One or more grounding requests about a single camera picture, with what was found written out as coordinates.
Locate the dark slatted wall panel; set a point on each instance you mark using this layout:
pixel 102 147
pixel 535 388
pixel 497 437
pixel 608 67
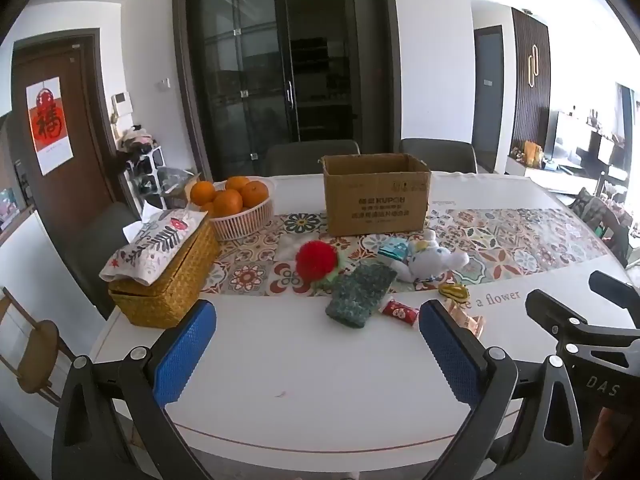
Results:
pixel 520 110

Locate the white wall intercom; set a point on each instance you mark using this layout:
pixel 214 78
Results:
pixel 121 105

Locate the white tv cabinet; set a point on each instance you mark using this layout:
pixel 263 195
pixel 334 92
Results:
pixel 560 177

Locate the person's right hand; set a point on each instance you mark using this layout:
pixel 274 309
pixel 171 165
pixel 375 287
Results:
pixel 617 447

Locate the dark interior door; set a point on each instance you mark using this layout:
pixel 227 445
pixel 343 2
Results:
pixel 487 100

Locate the red and green plush ball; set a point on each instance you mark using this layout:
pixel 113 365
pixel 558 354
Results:
pixel 315 260

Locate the dark slatted dining chair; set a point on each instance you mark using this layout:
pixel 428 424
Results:
pixel 597 215

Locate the white shoe rack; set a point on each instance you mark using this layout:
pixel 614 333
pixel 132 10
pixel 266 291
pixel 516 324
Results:
pixel 147 175

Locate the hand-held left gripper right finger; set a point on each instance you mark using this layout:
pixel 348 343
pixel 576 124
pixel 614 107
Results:
pixel 450 355

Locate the open box with plastic bag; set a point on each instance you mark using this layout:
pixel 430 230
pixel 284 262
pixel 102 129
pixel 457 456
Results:
pixel 177 180

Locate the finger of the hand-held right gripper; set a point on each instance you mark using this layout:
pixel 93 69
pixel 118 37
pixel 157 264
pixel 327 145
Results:
pixel 615 290
pixel 560 317

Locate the wooden chair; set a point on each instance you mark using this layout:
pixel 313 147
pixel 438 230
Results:
pixel 35 345

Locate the orange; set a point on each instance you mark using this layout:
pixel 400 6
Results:
pixel 228 202
pixel 255 194
pixel 202 192
pixel 237 183

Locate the white tissue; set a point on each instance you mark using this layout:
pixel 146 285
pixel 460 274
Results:
pixel 132 230

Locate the floral cloth tissue cover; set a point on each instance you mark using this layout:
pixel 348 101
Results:
pixel 150 250

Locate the yellow cartoon wristband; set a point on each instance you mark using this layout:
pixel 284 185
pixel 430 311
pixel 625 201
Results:
pixel 452 291

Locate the teal and white small packet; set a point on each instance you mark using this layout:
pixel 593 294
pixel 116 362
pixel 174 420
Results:
pixel 392 252

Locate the red and white door poster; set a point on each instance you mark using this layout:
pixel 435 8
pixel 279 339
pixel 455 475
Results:
pixel 47 127

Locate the gold wall ornament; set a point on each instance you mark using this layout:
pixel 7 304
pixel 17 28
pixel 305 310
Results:
pixel 533 64

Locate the red snack packet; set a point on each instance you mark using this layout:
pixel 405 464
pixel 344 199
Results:
pixel 400 311

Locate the black door lock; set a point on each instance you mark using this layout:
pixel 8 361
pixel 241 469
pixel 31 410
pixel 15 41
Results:
pixel 24 182

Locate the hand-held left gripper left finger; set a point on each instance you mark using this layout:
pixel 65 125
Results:
pixel 185 355

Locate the brown cardboard box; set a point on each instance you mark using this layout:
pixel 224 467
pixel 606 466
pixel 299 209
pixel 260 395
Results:
pixel 375 205

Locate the green scouring sponge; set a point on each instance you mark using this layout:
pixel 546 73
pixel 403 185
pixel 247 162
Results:
pixel 357 292

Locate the brown entrance door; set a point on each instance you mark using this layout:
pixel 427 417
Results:
pixel 85 125

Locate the patterned tile table runner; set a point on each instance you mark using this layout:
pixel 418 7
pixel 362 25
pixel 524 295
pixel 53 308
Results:
pixel 520 245

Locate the white plush toy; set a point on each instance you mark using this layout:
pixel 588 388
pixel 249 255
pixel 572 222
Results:
pixel 432 260

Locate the yellow paper bag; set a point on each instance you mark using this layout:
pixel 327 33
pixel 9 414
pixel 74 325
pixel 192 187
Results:
pixel 532 154

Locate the pink snack packet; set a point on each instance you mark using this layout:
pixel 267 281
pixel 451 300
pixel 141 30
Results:
pixel 470 322

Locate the grey dining chair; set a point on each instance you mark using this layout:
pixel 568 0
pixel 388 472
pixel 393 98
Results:
pixel 310 157
pixel 440 155

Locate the television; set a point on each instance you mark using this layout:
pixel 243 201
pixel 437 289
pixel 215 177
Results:
pixel 570 135

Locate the pile of clothes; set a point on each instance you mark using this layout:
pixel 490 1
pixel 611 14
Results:
pixel 136 139

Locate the dark glass sliding doors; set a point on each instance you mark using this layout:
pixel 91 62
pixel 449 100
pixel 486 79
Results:
pixel 280 75

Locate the yellow woven tissue box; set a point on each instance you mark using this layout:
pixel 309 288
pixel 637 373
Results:
pixel 165 290

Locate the white wall switch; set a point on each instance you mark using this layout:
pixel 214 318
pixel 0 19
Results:
pixel 163 84

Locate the white plastic fruit basket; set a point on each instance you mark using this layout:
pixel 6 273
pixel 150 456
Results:
pixel 240 225

